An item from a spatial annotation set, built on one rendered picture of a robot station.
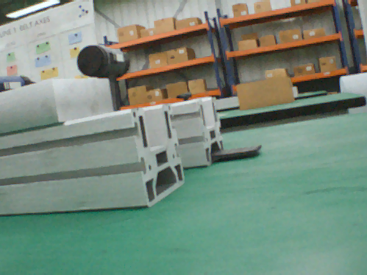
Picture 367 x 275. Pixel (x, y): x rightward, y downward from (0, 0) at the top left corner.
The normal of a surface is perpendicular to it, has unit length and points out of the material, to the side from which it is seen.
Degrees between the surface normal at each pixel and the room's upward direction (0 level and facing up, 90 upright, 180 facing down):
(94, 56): 90
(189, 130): 90
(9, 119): 90
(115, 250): 0
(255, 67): 90
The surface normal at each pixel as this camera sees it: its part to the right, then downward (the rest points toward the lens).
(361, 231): -0.17, -0.98
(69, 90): 0.94, -0.15
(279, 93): -0.35, 0.09
